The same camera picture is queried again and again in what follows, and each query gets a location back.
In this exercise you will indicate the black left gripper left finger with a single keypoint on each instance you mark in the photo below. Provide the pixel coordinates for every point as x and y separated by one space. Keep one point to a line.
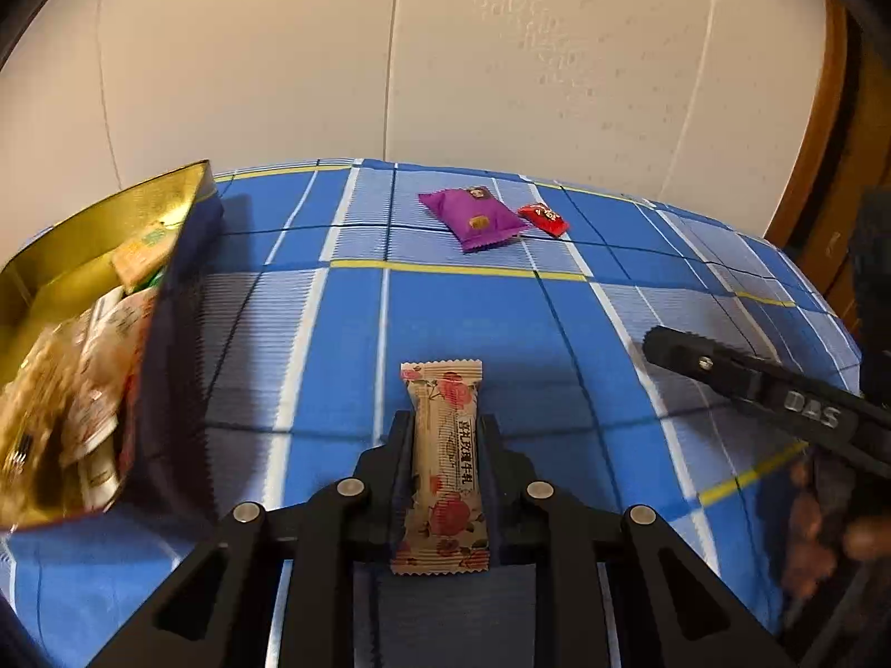
289 571

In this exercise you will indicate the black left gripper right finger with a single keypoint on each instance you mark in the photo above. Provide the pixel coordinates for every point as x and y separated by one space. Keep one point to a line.
611 588

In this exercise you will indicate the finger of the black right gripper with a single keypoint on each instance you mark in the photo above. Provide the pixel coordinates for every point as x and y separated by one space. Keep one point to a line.
729 372

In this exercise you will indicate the floral nougat candy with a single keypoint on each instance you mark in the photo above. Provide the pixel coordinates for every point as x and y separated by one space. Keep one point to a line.
445 529

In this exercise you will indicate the small red candy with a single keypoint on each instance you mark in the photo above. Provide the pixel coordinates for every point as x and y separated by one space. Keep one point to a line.
543 218

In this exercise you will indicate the rice cracker packet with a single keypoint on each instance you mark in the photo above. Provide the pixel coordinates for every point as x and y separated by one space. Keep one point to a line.
32 405

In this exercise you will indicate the purple snack packet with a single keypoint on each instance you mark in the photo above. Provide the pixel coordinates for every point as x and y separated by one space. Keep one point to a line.
476 218

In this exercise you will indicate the green cracker packet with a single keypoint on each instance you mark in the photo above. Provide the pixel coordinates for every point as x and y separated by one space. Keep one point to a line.
141 256

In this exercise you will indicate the white brown snack pouch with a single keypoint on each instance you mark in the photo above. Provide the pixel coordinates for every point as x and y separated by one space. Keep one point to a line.
116 328

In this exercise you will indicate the person right hand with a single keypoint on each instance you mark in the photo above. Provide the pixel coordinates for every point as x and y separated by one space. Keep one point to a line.
814 541

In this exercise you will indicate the wooden door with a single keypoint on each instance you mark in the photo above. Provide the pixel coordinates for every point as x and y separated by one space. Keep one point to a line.
845 152

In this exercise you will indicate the blue plaid tablecloth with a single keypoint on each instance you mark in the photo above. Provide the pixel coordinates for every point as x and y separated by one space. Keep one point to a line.
328 276

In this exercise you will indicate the gold tin box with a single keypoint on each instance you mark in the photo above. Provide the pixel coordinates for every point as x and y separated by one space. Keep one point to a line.
59 275

